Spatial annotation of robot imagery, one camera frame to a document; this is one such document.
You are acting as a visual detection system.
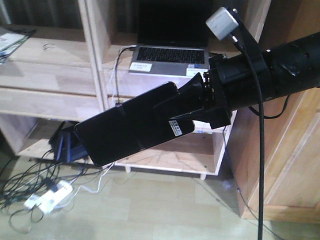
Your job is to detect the black laptop cable left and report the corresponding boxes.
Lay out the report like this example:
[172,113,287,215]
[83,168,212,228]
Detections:
[113,44,138,106]

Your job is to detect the grey laptop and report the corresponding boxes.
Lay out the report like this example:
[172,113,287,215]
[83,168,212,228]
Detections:
[129,0,213,78]

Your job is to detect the tangled black floor cables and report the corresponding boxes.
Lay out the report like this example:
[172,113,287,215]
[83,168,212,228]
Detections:
[0,147,111,235]

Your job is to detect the papers on shelf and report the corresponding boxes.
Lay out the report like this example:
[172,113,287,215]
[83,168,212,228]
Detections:
[0,26,37,65]

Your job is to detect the white power strip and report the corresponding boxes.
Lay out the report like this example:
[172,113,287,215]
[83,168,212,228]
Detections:
[23,180,73,214]

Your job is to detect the wooden shelf unit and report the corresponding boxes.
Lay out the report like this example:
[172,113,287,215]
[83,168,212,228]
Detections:
[0,0,272,181]

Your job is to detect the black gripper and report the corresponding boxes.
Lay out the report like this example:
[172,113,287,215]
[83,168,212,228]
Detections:
[154,54,258,129]

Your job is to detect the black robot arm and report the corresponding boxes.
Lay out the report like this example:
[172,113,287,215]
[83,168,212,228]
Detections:
[153,32,320,129]

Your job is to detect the blue black box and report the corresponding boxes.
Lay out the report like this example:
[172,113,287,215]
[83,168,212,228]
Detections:
[48,120,89,163]

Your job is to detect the black smartphone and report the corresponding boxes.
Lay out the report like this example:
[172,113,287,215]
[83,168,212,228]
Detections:
[74,82,195,167]

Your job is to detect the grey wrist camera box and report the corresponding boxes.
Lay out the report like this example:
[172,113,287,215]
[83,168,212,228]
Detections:
[205,7,239,41]

